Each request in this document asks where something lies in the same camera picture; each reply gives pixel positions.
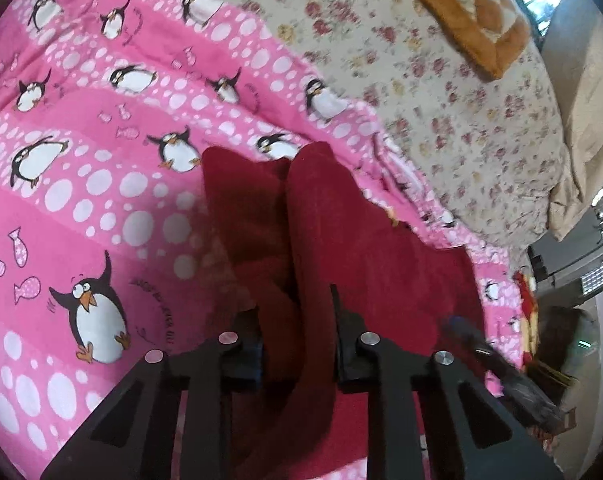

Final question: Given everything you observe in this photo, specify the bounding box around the dark red knitted garment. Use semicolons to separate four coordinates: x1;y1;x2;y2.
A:
202;142;484;479

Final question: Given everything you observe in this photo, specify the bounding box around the floral print quilt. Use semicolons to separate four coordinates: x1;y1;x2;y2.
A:
224;0;563;260

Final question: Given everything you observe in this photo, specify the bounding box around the pink penguin print blanket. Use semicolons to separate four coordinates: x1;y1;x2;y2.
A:
0;0;522;479

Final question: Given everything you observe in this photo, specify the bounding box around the beige curtain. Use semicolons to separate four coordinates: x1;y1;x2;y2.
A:
542;10;603;240

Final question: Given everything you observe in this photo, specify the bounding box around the orange checkered cushion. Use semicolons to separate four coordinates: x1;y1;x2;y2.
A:
420;0;531;79

